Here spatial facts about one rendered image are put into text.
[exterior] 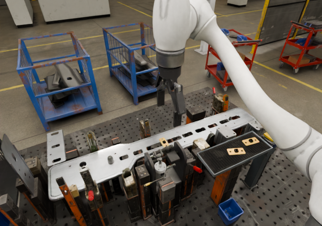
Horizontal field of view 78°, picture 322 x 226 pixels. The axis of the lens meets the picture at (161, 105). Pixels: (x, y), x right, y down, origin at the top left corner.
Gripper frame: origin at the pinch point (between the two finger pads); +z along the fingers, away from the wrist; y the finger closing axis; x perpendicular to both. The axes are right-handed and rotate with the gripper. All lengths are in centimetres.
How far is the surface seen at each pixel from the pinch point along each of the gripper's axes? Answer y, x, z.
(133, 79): 201, -47, 98
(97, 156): 32, 30, 46
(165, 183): -4.7, 3.2, 38.4
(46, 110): 224, 81, 130
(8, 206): 7, 65, 29
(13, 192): 25, 70, 43
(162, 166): 2.4, 1.4, 35.7
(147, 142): 29, -1, 46
